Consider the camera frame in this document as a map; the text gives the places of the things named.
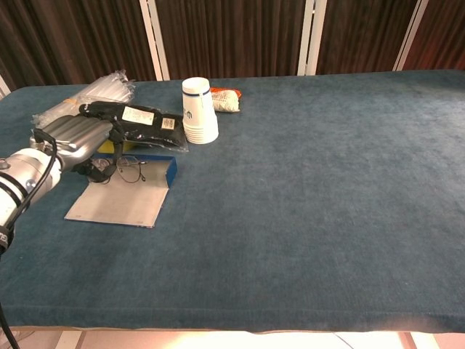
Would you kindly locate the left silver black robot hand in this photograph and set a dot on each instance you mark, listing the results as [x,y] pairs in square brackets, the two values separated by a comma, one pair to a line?
[78,132]

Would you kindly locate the stack of white paper cups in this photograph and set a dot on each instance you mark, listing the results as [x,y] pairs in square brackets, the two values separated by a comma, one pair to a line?
[200,116]

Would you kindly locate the black gloves in plastic bag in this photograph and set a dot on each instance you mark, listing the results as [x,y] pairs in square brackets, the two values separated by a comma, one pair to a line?
[149,123]

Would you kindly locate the yellow sponge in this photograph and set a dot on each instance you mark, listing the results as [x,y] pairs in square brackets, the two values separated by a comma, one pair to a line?
[126,146]

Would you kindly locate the bundle of clear plastic straws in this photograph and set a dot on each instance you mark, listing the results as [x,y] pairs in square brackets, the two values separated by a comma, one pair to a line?
[109,89]

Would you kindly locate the white packet with orange top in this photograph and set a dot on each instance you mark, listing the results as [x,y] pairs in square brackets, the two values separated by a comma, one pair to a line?
[227,101]

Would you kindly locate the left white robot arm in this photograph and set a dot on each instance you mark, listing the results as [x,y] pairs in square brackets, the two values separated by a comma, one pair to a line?
[25,178]

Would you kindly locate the black wire-frame eyeglasses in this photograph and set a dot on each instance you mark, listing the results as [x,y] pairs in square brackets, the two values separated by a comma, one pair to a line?
[128,171]

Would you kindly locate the blue cardboard box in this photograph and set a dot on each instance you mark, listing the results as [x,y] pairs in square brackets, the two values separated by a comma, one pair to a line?
[120,203]

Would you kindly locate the blue felt tablecloth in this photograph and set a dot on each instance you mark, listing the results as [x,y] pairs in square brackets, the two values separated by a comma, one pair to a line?
[290,203]

